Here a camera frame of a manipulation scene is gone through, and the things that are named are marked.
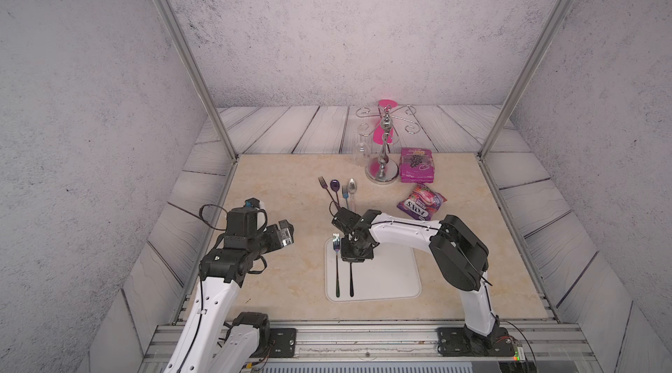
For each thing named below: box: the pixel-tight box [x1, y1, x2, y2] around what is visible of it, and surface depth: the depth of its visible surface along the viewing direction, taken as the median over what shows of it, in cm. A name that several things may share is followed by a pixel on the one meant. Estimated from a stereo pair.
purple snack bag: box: [399, 147, 435, 183], surface depth 110 cm
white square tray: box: [323, 237, 422, 303], surface depth 85 cm
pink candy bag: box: [396, 182, 448, 221], surface depth 104 cm
